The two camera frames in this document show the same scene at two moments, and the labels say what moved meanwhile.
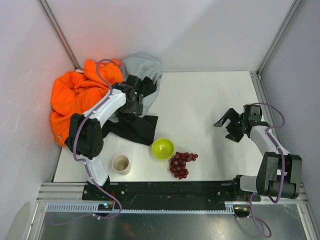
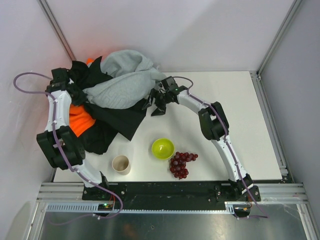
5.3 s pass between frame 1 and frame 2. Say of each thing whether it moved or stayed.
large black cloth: moved
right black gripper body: moved
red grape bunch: stayed
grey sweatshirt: moved
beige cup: stayed
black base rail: stayed
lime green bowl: stayed
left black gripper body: moved
